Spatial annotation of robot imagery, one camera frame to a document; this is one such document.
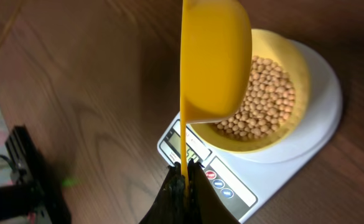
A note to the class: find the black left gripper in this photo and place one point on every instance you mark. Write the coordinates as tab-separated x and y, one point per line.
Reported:
35	193

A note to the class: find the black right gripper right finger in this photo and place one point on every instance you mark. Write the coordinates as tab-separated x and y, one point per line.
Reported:
205	206

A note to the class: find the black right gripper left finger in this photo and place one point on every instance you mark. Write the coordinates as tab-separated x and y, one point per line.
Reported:
168	206

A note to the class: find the yellow measuring scoop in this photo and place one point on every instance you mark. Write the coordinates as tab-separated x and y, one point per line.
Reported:
215	57

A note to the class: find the white digital kitchen scale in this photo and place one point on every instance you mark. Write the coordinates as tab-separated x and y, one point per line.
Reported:
244	182

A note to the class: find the soybeans in yellow bowl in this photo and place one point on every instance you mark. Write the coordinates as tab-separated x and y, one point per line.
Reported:
267	104

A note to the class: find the yellow plastic bowl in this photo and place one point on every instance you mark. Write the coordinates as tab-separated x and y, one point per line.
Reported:
268	44

